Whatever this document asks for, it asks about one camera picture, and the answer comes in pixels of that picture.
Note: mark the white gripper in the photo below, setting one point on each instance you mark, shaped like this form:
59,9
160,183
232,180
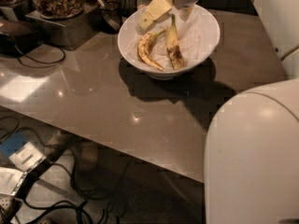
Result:
157,8

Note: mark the large spotted banana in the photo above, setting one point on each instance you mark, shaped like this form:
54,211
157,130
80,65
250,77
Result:
172,45

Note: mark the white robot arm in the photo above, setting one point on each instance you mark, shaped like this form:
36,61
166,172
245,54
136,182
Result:
251,162

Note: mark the white ceramic bowl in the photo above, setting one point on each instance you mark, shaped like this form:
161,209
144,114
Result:
208,23

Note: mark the small curved spotted banana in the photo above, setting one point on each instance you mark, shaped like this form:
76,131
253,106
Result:
144,46

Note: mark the dark scoop utensil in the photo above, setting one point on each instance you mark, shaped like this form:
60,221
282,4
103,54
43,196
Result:
109,10

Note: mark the metal box stand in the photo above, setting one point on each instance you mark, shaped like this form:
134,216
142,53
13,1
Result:
71,33

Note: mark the blue and white box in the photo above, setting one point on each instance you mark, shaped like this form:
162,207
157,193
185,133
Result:
22,152

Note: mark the white paper packet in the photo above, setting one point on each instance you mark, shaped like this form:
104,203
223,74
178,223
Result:
10,180

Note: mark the white power strip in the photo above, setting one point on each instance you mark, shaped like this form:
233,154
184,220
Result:
8,208

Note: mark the black wire mesh cup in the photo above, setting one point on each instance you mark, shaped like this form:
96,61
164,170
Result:
127,7

